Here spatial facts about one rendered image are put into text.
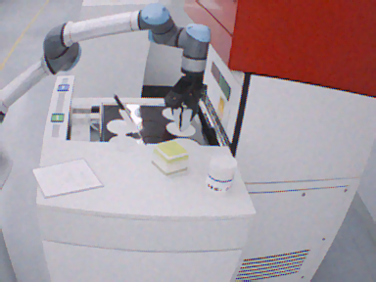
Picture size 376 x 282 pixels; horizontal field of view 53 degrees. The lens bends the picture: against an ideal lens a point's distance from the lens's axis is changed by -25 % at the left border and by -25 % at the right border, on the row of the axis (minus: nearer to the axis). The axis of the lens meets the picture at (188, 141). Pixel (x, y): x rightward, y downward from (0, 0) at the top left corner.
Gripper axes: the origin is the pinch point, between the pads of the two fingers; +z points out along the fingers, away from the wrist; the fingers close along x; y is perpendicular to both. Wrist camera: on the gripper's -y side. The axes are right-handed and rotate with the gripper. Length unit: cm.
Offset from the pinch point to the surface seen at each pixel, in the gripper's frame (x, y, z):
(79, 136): 33.9, -10.6, 11.2
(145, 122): 19.1, 11.3, 9.7
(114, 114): 31.8, 8.8, 9.5
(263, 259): -37, 25, 62
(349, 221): -80, 134, 101
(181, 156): -10.0, -18.1, -3.2
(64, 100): 48.8, -4.9, 3.4
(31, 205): 103, 15, 99
